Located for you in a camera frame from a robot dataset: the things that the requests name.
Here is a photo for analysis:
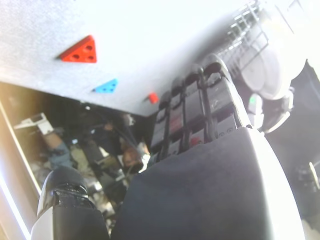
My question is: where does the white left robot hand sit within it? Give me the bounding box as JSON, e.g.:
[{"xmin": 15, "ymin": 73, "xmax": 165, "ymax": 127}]
[{"xmin": 29, "ymin": 52, "xmax": 310, "ymax": 240}]

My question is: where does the red cylinder with white cross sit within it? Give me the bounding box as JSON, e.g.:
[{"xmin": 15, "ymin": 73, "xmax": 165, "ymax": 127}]
[{"xmin": 147, "ymin": 92, "xmax": 160, "ymax": 105}]

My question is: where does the blue triangle block with holes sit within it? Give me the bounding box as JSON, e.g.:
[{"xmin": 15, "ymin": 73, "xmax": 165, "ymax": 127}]
[{"xmin": 91, "ymin": 78, "xmax": 119, "ymax": 95}]

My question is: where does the red triangle block with holes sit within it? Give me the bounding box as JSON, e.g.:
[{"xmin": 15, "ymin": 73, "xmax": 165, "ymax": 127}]
[{"xmin": 56, "ymin": 34, "xmax": 98, "ymax": 64}]

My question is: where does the silver wire dish rack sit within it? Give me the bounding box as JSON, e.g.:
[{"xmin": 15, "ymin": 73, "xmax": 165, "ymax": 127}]
[{"xmin": 217, "ymin": 0, "xmax": 271, "ymax": 81}]

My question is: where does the white frame with light strip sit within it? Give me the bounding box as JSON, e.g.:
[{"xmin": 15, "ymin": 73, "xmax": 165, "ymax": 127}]
[{"xmin": 0, "ymin": 99, "xmax": 42, "ymax": 237}]

